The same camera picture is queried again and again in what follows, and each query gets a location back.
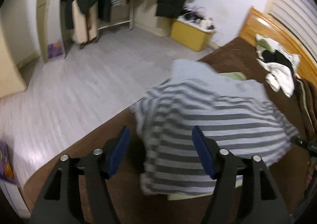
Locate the beige rolling cart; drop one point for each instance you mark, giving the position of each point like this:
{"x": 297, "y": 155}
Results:
{"x": 84, "y": 28}

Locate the yellow bedside cabinet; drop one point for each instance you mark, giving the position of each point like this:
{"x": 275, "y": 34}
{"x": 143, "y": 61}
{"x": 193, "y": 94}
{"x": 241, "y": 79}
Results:
{"x": 188, "y": 34}

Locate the purple printed box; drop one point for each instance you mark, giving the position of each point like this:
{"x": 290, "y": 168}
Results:
{"x": 6, "y": 162}
{"x": 54, "y": 51}

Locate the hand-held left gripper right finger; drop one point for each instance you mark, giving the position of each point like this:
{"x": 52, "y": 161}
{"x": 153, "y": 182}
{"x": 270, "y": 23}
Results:
{"x": 203, "y": 154}

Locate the wooden headboard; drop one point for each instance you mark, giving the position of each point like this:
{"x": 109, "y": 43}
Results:
{"x": 267, "y": 28}

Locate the white sweater with black trim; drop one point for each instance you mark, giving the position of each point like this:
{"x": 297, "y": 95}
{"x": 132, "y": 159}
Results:
{"x": 282, "y": 80}

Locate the brown fleece blanket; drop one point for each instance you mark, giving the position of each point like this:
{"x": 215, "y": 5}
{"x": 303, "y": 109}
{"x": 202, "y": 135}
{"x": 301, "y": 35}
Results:
{"x": 310, "y": 105}

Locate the cream cabinet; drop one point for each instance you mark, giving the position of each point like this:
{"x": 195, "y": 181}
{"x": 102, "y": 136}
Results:
{"x": 11, "y": 70}

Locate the light green sheet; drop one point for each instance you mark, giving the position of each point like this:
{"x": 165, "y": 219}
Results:
{"x": 232, "y": 76}

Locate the grey striped zip hoodie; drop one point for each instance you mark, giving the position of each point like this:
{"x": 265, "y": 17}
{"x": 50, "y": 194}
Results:
{"x": 198, "y": 119}

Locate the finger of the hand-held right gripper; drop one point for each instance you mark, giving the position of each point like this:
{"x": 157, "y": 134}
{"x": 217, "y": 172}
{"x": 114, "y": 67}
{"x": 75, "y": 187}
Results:
{"x": 304, "y": 144}

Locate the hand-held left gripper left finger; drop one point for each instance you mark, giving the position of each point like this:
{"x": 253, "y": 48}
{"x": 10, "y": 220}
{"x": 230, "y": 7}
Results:
{"x": 118, "y": 152}

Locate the printed white and green pillow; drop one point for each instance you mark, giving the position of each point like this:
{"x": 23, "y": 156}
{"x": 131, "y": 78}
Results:
{"x": 263, "y": 45}

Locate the white window blind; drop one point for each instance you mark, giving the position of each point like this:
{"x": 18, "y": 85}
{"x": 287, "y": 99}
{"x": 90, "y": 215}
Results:
{"x": 294, "y": 8}

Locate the person's right hand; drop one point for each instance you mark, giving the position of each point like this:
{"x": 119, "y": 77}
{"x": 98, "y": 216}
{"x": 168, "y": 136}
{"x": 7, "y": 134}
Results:
{"x": 310, "y": 172}

